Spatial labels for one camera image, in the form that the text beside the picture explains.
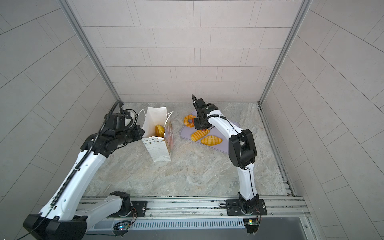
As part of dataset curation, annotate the lilac plastic tray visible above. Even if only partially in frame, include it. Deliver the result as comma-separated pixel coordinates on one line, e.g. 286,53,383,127
180,110,242,154

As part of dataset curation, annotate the white cartoon paper bag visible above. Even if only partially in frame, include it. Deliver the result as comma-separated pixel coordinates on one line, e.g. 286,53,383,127
140,107,174,162

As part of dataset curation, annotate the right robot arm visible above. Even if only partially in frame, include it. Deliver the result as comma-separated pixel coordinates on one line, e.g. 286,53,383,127
192,95,259,215

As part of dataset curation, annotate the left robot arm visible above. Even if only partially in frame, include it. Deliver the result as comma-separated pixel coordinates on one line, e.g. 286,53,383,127
23,125,145,240

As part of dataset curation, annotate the striped spiral fake bread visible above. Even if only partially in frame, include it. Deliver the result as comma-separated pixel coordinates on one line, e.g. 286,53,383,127
191,130,210,142

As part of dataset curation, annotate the fake croissant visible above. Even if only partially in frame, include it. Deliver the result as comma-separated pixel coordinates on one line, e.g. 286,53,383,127
201,135,223,146

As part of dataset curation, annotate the left circuit board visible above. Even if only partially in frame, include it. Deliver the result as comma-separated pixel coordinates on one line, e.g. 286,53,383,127
113,221,132,231

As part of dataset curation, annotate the circuit board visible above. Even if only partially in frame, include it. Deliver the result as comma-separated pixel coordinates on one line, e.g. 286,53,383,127
243,219,260,234
113,221,132,231

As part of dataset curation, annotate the right circuit board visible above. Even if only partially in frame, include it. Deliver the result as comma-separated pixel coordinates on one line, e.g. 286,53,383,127
243,219,260,234

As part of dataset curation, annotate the ring shaped fake bread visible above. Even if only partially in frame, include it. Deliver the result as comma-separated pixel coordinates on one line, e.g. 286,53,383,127
184,115,196,128

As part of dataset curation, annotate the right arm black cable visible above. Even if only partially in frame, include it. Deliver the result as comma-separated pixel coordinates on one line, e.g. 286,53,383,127
191,94,259,199

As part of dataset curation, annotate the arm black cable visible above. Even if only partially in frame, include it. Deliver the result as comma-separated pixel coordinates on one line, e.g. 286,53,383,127
16,100,138,240
191,94,259,199

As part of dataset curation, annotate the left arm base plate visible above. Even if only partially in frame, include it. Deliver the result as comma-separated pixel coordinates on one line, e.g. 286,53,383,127
108,201,148,218

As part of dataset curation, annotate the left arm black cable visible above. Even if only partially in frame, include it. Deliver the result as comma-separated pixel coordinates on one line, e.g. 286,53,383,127
16,100,138,240

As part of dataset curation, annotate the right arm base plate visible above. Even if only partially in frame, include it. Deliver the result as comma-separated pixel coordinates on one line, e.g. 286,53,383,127
221,199,268,216

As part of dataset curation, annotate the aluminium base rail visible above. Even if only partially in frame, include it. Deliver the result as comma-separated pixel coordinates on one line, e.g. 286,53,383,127
58,194,311,223

